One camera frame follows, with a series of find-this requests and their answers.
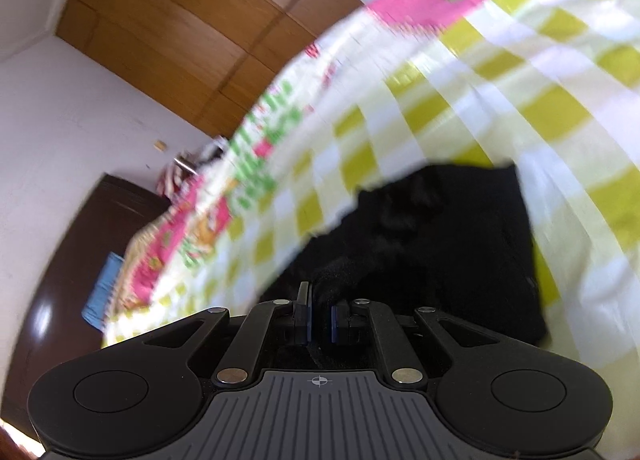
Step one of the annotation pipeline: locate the black knit sweater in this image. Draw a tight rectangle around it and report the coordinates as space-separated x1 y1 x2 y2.
260 164 548 345

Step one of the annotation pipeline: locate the red white striped cloth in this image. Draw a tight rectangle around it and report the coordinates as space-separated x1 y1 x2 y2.
155 162 193 201

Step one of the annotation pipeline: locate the metal thermos cup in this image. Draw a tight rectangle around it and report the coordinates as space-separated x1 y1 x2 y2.
174 153 198 175

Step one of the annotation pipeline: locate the blue pillow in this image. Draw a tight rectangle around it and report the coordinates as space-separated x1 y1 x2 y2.
81 252 124 331

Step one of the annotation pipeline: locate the dark wooden headboard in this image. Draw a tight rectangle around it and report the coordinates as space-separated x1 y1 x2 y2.
1 175 169 438

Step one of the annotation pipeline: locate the checkered floral bed quilt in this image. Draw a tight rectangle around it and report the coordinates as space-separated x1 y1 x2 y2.
103 0 639 459

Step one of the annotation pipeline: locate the wooden wardrobe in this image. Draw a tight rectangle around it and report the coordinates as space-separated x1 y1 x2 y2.
56 0 364 135

